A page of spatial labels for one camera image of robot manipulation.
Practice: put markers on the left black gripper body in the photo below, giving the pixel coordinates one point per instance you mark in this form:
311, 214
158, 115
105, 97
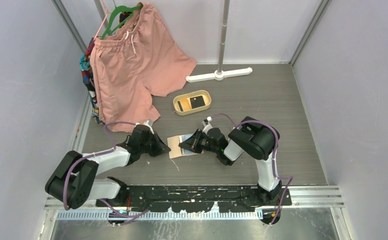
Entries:
152, 147

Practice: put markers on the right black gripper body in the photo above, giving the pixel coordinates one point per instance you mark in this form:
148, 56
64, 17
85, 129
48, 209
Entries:
206, 145

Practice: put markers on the beige leather card holder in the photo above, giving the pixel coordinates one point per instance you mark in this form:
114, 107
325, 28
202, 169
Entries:
176, 151

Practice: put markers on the gold card with black stripe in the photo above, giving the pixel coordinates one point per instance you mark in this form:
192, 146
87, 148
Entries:
183, 105

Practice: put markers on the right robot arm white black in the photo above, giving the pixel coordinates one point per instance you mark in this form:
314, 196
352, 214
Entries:
257, 139

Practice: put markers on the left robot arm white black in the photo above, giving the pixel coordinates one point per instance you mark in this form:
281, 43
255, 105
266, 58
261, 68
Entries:
74, 181

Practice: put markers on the black card in tray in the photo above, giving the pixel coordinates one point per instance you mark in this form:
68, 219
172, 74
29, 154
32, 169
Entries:
197, 102

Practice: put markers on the beige oval tray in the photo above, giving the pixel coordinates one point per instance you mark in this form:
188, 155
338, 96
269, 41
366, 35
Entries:
204, 93

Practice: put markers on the white rack stand base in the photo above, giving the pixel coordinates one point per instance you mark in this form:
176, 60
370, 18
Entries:
214, 76

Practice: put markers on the pink shorts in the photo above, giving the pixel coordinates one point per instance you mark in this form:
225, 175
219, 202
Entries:
140, 61

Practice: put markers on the colourful patterned garment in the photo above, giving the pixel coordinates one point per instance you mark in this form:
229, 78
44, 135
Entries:
88, 80

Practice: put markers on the grey metal rack pole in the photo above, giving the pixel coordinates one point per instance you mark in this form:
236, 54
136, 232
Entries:
223, 33

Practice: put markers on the green clothes hanger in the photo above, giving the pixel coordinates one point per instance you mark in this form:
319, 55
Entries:
116, 14

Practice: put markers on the pink clothes hanger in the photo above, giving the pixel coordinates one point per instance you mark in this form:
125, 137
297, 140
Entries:
103, 12

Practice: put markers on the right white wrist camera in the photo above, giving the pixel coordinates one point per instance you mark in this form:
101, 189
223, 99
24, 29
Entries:
207, 124

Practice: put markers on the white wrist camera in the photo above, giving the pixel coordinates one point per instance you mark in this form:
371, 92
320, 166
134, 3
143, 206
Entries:
207, 124
149, 124

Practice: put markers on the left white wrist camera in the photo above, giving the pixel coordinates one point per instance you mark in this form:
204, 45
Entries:
149, 124

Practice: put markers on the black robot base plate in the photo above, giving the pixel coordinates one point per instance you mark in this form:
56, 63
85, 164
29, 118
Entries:
195, 199

